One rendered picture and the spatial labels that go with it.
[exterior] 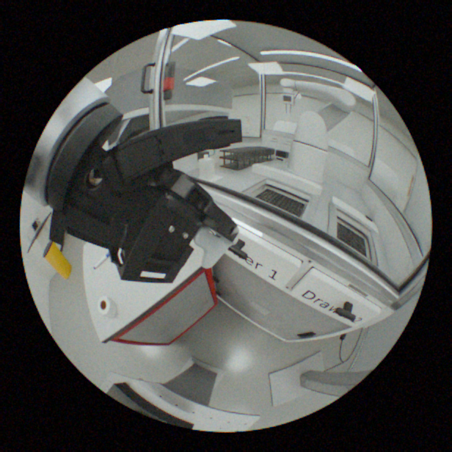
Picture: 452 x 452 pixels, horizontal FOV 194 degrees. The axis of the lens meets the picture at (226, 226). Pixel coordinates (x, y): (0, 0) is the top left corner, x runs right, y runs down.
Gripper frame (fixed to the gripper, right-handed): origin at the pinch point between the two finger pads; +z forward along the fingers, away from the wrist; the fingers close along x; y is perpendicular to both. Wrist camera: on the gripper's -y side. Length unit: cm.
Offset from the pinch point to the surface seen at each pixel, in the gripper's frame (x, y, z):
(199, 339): -2, 80, 65
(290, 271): 12.7, -0.2, 11.3
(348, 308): 30.4, 0.7, 9.5
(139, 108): -81, -34, -26
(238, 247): 0.3, 1.2, 9.2
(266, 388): 73, 86, 61
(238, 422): 36, 43, -1
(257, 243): 3.5, -1.7, 9.2
